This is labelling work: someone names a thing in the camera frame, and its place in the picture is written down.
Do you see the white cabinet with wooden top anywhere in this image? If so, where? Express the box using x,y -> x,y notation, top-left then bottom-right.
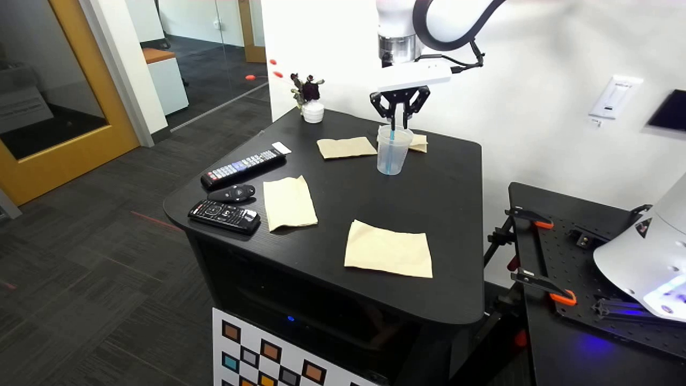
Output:
136,44 -> 190,118

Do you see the gripper block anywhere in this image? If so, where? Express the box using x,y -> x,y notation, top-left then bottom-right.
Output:
368,60 -> 458,130

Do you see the clear plastic cup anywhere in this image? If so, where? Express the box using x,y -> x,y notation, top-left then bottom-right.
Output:
374,121 -> 416,177

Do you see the small oval black remote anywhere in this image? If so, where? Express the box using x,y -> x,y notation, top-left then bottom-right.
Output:
206,183 -> 257,206

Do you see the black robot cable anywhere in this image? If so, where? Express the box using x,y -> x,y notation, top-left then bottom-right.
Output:
411,0 -> 507,71

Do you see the orange handled clamp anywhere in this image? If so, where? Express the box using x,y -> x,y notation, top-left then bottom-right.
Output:
510,266 -> 578,308
507,204 -> 557,233

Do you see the black rounded table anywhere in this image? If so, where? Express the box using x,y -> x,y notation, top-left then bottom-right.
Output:
161,106 -> 488,386

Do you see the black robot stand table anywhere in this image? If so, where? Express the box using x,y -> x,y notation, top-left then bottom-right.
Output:
507,180 -> 686,386

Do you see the blue pen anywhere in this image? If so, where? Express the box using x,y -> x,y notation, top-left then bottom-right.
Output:
386,113 -> 400,173

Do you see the orange wooden door frame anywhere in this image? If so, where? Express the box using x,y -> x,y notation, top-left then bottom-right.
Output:
0,0 -> 142,208

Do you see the black remote with grey buttons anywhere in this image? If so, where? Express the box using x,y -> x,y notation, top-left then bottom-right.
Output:
185,200 -> 263,237

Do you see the beige paper napkin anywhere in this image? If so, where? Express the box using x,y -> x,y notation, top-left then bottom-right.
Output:
262,173 -> 318,233
407,130 -> 431,154
342,217 -> 435,280
315,136 -> 378,160

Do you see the colour checker calibration board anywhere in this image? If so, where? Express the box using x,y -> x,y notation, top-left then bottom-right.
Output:
209,307 -> 382,386

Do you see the long remote with coloured buttons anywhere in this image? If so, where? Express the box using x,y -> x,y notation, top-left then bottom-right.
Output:
198,146 -> 288,191

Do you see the white wall switch plate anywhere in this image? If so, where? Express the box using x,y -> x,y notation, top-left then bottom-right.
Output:
586,72 -> 645,125

